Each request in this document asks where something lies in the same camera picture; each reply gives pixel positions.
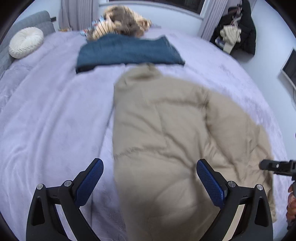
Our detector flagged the beige puffer jacket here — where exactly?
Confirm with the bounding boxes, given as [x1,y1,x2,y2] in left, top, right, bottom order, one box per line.
[113,65,276,240]

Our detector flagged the striped tan clothes pile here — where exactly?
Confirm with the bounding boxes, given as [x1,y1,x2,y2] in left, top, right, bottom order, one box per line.
[102,6,152,37]

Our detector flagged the person right hand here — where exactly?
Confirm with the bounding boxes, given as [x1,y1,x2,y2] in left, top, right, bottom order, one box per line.
[286,185,296,220]

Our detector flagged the beige garment on rack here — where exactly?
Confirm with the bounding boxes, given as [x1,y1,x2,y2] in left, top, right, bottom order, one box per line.
[220,25,241,45]

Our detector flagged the folded blue jeans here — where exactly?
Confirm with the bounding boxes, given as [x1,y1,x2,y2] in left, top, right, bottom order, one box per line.
[75,34,185,73]

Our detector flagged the round cream cushion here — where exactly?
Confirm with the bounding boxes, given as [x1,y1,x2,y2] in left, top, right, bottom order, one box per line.
[9,27,44,59]

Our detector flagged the colourful patterned cloth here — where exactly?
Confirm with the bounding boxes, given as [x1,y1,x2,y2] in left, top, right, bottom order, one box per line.
[80,17,107,40]

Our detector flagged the grey quilted headboard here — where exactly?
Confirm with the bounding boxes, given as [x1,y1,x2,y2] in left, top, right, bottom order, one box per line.
[1,11,55,74]

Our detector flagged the grey curtain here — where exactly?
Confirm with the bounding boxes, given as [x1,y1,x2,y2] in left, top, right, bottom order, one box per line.
[58,0,99,31]

